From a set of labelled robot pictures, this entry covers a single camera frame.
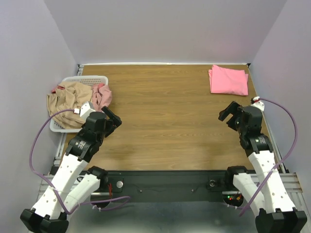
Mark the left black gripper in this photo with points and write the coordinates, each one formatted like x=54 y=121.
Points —
x=112 y=125

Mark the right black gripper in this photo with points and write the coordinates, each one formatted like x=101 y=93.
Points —
x=233 y=117

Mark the beige t shirt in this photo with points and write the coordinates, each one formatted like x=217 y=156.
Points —
x=73 y=96

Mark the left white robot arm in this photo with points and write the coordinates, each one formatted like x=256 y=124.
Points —
x=62 y=197

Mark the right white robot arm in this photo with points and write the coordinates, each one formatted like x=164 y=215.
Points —
x=272 y=207

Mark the dusty pink crumpled t shirt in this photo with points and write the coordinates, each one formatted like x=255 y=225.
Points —
x=101 y=96

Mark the folded bright pink t shirt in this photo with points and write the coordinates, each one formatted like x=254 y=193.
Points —
x=228 y=81

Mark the white plastic laundry basket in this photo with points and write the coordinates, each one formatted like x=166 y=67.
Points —
x=87 y=80

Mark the red crumpled t shirt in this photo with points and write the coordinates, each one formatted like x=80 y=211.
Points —
x=58 y=87

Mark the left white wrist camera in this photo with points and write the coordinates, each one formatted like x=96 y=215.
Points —
x=86 y=109

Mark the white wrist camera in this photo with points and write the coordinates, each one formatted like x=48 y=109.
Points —
x=86 y=109
x=256 y=102

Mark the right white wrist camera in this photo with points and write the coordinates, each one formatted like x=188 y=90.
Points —
x=256 y=102

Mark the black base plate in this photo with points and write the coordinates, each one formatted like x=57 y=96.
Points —
x=166 y=186

